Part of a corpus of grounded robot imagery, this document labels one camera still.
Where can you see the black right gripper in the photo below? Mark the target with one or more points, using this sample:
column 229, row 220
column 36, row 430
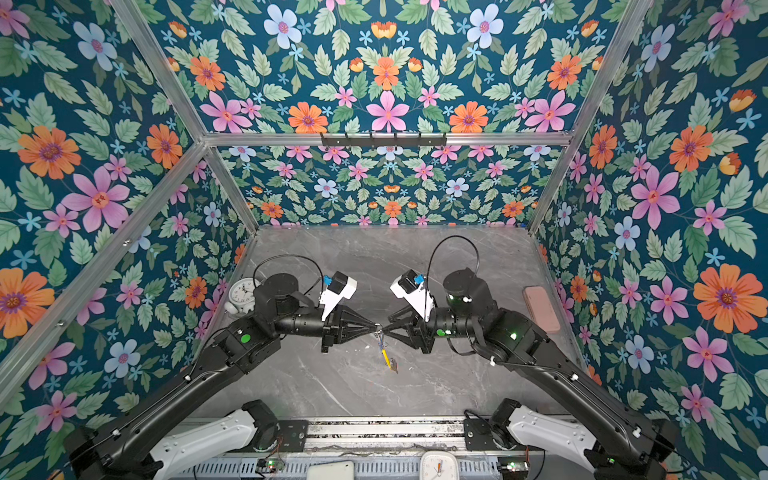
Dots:
column 416, row 328

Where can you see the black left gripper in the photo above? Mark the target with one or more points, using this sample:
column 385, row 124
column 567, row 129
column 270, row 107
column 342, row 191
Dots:
column 339, row 323

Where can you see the large grey perforated keyring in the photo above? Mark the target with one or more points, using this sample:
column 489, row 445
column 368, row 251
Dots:
column 386, row 356

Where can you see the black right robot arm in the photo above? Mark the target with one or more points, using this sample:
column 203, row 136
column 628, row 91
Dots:
column 606, row 437

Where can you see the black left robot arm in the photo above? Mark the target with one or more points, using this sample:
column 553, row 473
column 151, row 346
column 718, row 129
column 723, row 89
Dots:
column 142, row 444

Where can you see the white alarm clock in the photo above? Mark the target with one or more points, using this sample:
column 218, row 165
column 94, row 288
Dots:
column 240, row 296

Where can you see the pink rectangular case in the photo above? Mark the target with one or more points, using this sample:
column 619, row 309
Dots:
column 541, row 309

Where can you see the white square clock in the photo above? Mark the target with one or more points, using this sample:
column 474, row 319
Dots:
column 438, row 465

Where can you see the white device at front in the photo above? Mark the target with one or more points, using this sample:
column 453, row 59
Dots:
column 344, row 470

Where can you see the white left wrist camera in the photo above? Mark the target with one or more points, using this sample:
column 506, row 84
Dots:
column 337, row 287

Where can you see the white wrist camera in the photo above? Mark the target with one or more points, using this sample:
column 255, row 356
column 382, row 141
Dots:
column 337, row 287
column 411, row 287

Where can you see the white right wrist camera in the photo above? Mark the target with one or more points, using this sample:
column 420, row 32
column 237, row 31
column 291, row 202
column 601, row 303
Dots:
column 411, row 287

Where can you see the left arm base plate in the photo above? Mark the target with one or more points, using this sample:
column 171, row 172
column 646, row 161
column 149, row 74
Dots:
column 284, row 436

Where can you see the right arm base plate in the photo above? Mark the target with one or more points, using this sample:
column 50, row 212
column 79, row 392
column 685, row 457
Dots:
column 479, row 435

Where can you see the black hook rail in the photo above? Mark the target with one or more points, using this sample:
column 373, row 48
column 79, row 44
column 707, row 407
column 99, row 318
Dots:
column 371, row 140

